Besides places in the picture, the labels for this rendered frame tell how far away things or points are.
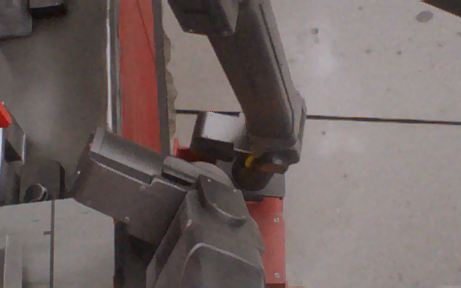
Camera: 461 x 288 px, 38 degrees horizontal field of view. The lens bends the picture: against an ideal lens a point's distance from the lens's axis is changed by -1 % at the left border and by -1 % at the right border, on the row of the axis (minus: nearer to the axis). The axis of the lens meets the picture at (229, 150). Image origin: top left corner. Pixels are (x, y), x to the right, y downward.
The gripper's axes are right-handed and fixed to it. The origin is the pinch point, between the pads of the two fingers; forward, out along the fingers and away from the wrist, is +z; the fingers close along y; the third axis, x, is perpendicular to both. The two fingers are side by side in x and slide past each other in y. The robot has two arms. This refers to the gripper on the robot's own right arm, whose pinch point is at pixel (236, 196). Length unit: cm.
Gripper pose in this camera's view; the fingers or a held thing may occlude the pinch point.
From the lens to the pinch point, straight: 103.9
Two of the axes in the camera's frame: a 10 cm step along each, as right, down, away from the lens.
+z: -2.2, 4.4, 8.7
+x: -0.1, 8.9, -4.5
